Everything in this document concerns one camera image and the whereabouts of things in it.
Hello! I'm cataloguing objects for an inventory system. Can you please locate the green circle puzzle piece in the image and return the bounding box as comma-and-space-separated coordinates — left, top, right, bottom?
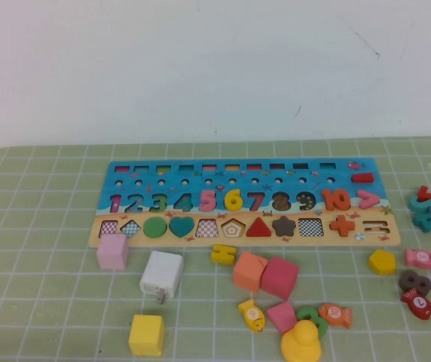
142, 216, 169, 239

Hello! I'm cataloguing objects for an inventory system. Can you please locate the pink greater-than sign piece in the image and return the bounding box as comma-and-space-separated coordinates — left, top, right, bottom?
356, 190, 381, 209

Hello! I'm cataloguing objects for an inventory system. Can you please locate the red block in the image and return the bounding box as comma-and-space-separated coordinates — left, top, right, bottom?
261, 256, 300, 301

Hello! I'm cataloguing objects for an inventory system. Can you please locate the orange fish number ten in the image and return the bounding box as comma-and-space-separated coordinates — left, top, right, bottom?
317, 302, 353, 329

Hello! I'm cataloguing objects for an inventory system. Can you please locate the green checked tablecloth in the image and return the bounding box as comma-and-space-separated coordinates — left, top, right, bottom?
0, 135, 431, 362

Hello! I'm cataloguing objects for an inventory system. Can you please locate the brown star puzzle piece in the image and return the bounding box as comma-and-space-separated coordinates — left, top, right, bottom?
271, 215, 298, 238

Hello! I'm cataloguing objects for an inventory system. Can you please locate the red fish number seven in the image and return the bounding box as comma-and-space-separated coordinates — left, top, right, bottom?
400, 288, 431, 320

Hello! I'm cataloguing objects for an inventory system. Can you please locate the yellow rubber duck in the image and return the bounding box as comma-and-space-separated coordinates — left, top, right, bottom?
280, 319, 322, 362

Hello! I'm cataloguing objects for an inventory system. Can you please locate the teal number four piece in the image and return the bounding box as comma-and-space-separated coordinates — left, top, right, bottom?
413, 210, 431, 235

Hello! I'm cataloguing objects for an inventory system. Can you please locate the yellow number six piece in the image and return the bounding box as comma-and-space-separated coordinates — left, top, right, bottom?
224, 188, 243, 212

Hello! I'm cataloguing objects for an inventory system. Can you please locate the teal number two piece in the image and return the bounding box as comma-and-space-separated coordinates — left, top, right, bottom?
407, 194, 431, 219

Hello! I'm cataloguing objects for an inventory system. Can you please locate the red triangle puzzle piece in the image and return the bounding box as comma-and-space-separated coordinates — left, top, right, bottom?
245, 217, 274, 238

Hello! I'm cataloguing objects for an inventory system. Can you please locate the green number three piece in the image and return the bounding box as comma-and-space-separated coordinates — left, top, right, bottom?
296, 305, 329, 337

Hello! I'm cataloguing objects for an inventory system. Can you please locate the brown number eight piece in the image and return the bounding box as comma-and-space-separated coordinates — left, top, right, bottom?
399, 269, 431, 296

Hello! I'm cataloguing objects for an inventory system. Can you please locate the pink trapezoid puzzle piece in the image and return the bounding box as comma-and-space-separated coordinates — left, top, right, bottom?
266, 300, 298, 336

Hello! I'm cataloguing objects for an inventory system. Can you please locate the yellow equals sign piece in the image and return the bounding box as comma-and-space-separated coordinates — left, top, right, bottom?
210, 244, 237, 266

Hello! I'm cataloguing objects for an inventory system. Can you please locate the yellow pentagon puzzle piece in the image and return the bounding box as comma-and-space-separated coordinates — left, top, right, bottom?
368, 248, 396, 275

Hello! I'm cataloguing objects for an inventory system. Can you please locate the yellow cube block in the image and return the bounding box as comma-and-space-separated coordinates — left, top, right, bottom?
128, 314, 167, 357

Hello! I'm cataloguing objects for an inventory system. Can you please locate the orange number ten piece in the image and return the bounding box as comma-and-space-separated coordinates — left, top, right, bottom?
320, 188, 352, 211

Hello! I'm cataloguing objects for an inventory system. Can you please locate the white plug charger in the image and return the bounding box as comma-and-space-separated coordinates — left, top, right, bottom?
139, 250, 185, 305

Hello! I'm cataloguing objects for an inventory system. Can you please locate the yellow fish number nine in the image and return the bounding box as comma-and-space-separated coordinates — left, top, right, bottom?
237, 298, 267, 334

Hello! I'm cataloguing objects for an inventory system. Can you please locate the pink cube block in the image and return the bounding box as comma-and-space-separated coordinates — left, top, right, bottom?
96, 232, 130, 271

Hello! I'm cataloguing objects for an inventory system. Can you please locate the pink fish number five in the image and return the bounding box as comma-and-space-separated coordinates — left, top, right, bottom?
405, 247, 431, 270

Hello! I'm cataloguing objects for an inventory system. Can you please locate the blue wooden number puzzle board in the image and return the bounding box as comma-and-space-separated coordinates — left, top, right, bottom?
88, 157, 402, 249

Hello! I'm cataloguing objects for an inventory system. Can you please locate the orange block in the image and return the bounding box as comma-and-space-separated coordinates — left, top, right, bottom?
232, 250, 270, 293

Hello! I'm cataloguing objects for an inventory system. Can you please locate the teal heart puzzle piece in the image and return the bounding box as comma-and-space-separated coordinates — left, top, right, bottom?
168, 216, 196, 239

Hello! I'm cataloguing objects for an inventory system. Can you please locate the orange plus sign piece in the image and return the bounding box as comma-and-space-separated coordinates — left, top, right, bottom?
329, 214, 356, 238

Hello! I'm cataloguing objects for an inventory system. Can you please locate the pink number five piece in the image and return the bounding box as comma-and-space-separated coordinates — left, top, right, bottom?
199, 189, 219, 212

